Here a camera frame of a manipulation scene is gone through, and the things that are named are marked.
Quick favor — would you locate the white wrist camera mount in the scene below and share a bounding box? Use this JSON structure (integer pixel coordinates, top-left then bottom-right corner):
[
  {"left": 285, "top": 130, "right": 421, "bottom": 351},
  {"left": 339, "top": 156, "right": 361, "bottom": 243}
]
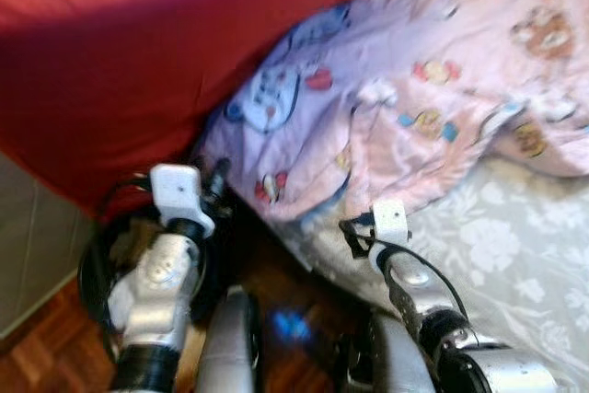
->
[
  {"left": 368, "top": 198, "right": 411, "bottom": 249},
  {"left": 149, "top": 163, "right": 218, "bottom": 238}
]

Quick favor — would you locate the silver right robot leg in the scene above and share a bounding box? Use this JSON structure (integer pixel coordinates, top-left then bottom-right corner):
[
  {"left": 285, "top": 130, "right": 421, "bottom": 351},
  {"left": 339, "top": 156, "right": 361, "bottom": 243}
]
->
[{"left": 354, "top": 310, "right": 434, "bottom": 393}]

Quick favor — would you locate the silver robot leg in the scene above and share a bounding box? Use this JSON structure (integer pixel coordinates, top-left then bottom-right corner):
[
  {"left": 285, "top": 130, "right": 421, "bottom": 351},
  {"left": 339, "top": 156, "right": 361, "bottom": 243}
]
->
[
  {"left": 354, "top": 310, "right": 434, "bottom": 393},
  {"left": 198, "top": 287, "right": 264, "bottom": 393}
]

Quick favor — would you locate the silver left robot leg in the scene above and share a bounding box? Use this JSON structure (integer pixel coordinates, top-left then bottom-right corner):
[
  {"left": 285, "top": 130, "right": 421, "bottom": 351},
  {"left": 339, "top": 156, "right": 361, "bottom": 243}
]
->
[{"left": 198, "top": 287, "right": 264, "bottom": 393}]

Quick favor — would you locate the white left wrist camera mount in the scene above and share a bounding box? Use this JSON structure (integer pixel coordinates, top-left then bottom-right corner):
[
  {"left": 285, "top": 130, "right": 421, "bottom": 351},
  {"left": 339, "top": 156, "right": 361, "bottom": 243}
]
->
[{"left": 149, "top": 163, "right": 218, "bottom": 238}]

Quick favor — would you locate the pink cartoon print blanket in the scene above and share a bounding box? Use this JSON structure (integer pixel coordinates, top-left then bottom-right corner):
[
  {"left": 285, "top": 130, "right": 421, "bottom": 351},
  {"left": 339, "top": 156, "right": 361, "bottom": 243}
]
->
[{"left": 193, "top": 0, "right": 589, "bottom": 225}]

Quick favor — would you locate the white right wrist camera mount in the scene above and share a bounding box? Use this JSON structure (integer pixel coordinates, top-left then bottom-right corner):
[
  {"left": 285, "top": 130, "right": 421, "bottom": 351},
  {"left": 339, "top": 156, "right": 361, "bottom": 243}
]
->
[{"left": 368, "top": 198, "right": 411, "bottom": 249}]

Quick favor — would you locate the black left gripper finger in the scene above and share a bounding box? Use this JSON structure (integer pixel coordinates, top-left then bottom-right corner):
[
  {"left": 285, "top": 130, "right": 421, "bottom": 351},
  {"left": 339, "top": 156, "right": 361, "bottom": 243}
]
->
[{"left": 204, "top": 158, "right": 233, "bottom": 210}]

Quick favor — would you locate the bed with grey floral sheet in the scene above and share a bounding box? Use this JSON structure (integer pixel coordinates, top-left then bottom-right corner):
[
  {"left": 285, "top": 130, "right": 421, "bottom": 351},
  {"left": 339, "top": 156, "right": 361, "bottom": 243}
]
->
[{"left": 276, "top": 154, "right": 589, "bottom": 393}]

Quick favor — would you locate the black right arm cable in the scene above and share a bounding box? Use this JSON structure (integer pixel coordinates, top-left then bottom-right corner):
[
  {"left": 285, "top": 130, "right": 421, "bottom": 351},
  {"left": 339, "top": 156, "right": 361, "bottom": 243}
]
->
[{"left": 385, "top": 239, "right": 471, "bottom": 322}]

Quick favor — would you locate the large red fabric cushion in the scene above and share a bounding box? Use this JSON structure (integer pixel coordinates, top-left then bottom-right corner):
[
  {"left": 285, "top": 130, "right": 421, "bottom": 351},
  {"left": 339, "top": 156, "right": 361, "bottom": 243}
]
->
[{"left": 0, "top": 0, "right": 417, "bottom": 221}]

